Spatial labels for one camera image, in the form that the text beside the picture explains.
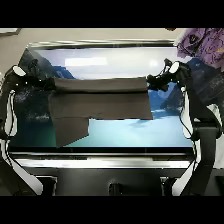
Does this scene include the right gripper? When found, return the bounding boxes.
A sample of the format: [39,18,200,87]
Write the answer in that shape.
[146,73,171,92]

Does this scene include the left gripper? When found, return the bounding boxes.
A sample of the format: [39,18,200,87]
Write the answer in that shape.
[32,74,57,92]

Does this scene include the dark grey pants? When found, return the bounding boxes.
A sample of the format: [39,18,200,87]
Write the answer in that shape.
[47,76,155,149]

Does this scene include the grey T-shirt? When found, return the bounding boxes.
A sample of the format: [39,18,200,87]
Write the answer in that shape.
[213,131,224,170]

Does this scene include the purple printed garment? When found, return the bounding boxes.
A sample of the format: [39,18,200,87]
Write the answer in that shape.
[176,27,224,73]

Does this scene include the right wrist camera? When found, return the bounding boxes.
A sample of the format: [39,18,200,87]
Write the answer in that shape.
[161,57,173,76]

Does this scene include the black cable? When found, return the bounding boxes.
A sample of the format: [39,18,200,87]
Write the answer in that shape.
[179,89,195,141]
[7,90,17,136]

